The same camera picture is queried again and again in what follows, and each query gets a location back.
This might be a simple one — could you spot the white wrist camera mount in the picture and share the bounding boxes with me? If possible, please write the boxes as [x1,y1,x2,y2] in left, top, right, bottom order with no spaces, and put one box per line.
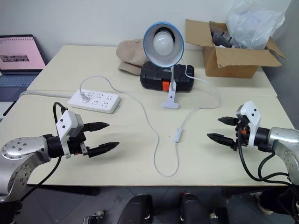
[55,110,85,160]
[235,100,262,148]

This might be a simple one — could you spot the white inline cord switch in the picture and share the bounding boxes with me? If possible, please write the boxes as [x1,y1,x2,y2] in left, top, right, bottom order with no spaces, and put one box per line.
[173,127,184,143]

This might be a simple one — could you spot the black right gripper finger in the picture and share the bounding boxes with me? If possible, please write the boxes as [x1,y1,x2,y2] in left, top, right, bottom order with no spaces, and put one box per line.
[206,133,239,152]
[217,116,239,127]

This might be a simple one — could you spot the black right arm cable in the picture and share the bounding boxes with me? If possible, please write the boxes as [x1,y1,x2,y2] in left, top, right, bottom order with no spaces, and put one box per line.
[237,127,292,187]

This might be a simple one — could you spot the brown cardboard box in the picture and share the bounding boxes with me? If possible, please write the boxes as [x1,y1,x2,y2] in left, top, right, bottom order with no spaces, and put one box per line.
[185,18,288,78]

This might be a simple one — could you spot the blue white clamp desk lamp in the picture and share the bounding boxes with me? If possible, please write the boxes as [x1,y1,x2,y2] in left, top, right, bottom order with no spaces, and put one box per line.
[142,21,185,110]

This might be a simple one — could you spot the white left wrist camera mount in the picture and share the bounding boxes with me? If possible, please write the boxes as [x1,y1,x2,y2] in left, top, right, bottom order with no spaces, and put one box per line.
[55,110,85,160]

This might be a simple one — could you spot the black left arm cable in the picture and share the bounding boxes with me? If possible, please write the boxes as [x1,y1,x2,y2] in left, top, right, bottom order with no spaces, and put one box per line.
[20,102,69,201]

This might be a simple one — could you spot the clear plastic bag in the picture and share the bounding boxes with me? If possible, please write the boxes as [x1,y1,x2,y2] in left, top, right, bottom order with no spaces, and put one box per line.
[226,0,286,50]

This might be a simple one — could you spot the beige cap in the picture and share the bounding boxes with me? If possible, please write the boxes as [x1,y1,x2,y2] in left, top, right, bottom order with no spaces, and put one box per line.
[116,38,150,76]

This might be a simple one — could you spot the dark rounded shape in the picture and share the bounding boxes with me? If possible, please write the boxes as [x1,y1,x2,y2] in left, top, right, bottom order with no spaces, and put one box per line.
[116,194,154,224]
[179,192,211,224]

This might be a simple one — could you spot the grey power strip cable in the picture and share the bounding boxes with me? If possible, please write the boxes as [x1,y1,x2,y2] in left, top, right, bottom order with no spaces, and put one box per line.
[19,90,73,99]

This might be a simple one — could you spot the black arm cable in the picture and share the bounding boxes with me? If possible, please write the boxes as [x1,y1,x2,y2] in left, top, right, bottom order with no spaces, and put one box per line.
[20,102,69,201]
[237,127,292,187]

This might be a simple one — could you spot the grey laptop pink screen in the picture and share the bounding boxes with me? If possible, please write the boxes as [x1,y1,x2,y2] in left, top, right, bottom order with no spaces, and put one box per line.
[0,35,47,117]

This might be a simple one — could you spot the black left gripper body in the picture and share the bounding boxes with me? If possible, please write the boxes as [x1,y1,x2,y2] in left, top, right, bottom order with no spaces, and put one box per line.
[67,130,91,158]

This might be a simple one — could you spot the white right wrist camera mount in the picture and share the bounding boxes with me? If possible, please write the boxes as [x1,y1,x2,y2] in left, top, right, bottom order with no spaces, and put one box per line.
[235,100,262,148]

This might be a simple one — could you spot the white power strip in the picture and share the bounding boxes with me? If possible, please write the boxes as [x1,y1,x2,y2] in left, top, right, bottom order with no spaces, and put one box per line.
[67,89,122,115]

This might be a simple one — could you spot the dark grey plastic parts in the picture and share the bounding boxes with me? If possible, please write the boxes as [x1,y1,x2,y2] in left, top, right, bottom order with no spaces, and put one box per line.
[209,24,235,48]

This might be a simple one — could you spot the black white shoe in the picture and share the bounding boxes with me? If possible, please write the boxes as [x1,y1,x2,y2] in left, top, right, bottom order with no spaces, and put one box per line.
[250,191,281,214]

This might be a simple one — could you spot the white light bulb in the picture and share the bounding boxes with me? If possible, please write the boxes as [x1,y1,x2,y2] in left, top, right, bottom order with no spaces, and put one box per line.
[152,31,176,56]

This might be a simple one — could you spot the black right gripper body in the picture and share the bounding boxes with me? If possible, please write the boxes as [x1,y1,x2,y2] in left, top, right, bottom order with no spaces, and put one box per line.
[234,116,251,150]

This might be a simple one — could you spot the white lamp power cord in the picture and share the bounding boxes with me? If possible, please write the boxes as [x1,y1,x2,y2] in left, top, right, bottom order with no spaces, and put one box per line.
[79,58,222,178]

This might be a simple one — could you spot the black tool case orange latch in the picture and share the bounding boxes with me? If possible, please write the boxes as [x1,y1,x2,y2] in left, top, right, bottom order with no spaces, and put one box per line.
[139,61,195,93]

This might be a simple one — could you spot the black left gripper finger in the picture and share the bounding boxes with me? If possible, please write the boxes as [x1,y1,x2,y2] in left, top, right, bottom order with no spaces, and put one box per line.
[88,141,121,158]
[83,121,110,132]

